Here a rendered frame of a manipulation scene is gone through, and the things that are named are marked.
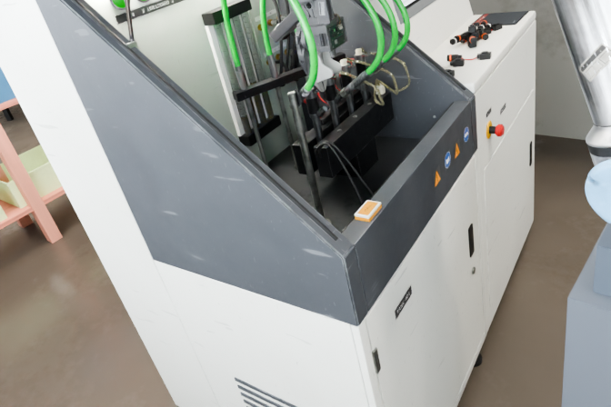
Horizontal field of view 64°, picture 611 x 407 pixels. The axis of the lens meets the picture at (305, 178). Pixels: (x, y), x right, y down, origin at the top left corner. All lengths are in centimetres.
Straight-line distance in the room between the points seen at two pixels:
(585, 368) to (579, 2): 65
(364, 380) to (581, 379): 40
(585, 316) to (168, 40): 100
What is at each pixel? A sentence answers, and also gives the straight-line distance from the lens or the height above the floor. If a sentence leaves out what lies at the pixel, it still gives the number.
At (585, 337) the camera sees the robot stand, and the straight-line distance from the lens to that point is 101.
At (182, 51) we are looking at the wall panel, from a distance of 123.
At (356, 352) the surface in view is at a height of 72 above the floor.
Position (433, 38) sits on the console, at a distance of 170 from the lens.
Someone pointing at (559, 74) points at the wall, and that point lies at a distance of 310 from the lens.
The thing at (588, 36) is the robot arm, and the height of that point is 126.
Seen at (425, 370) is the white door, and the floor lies 43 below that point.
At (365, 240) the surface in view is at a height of 94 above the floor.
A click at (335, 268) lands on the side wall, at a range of 85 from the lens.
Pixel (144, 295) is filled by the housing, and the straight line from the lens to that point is 147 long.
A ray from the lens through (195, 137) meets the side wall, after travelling 89.
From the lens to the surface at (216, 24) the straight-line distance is 126.
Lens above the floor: 145
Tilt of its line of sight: 28 degrees down
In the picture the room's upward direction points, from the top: 14 degrees counter-clockwise
